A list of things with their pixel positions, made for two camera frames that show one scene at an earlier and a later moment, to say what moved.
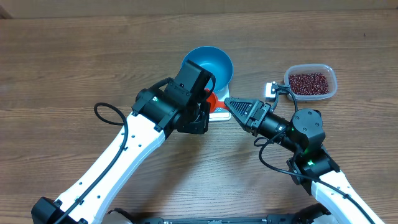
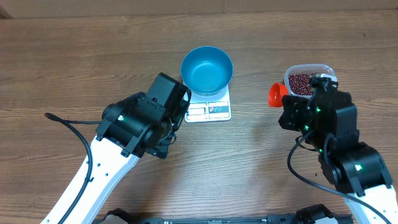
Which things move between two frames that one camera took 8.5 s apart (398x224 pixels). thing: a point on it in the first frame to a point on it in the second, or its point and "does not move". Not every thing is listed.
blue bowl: (214, 61) does not move
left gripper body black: (198, 122) to (170, 124)
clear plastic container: (311, 81) does not move
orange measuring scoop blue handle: (214, 102) to (275, 93)
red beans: (308, 84) does not move
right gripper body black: (257, 121) to (297, 121)
